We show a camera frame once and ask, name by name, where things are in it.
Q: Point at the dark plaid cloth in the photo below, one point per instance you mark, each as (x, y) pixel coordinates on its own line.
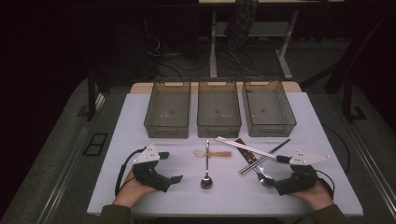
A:
(241, 21)

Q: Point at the white chopstick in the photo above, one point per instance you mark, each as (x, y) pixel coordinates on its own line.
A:
(249, 146)
(243, 146)

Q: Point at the person's left hand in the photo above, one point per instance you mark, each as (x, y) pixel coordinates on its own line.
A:
(132, 191)

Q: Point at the metal floor rail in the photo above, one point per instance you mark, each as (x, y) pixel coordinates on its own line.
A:
(371, 161)
(66, 174)

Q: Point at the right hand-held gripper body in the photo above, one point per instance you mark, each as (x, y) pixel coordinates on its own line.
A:
(297, 180)

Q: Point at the person's right hand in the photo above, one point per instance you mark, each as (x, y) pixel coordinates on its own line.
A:
(317, 197)

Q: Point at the black floor socket frame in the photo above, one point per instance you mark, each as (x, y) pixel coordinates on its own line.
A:
(90, 149)

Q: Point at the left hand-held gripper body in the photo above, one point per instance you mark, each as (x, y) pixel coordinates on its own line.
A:
(149, 175)

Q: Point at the white metal frame desk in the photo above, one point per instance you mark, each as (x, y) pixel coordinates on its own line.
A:
(213, 46)

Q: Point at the black metal stand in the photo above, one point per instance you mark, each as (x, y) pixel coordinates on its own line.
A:
(91, 96)
(347, 99)

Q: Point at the metal spoon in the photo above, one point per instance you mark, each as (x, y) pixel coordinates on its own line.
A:
(206, 182)

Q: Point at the white table cover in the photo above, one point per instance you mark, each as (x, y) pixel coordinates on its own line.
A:
(186, 199)

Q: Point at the wooden spoon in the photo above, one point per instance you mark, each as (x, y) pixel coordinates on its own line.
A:
(221, 154)

